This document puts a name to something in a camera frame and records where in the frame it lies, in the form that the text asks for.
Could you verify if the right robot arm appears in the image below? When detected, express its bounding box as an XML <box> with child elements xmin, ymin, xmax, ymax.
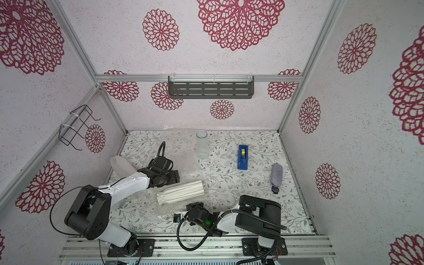
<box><xmin>173</xmin><ymin>195</ymin><xmax>288</xmax><ymax>265</ymax></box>

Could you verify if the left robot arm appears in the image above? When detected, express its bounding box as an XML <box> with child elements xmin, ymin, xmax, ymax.
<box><xmin>64</xmin><ymin>141</ymin><xmax>180</xmax><ymax>257</ymax></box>

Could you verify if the blue tape dispenser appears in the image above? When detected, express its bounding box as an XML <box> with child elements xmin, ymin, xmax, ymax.
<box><xmin>237</xmin><ymin>145</ymin><xmax>248</xmax><ymax>170</ymax></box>

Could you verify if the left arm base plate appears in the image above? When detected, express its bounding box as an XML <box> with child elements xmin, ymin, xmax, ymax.
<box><xmin>107</xmin><ymin>238</ymin><xmax>155</xmax><ymax>258</ymax></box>

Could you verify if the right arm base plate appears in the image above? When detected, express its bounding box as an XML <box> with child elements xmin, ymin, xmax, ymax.
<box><xmin>241</xmin><ymin>237</ymin><xmax>288</xmax><ymax>257</ymax></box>

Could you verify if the grey slotted wall shelf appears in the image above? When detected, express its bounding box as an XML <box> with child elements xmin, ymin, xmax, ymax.
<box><xmin>168</xmin><ymin>76</ymin><xmax>255</xmax><ymax>99</ymax></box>

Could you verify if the black wire wall rack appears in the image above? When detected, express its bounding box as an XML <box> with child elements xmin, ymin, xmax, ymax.
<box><xmin>58</xmin><ymin>104</ymin><xmax>100</xmax><ymax>151</ymax></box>

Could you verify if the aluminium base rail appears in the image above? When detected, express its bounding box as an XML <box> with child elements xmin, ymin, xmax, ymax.
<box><xmin>58</xmin><ymin>234</ymin><xmax>336</xmax><ymax>262</ymax></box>

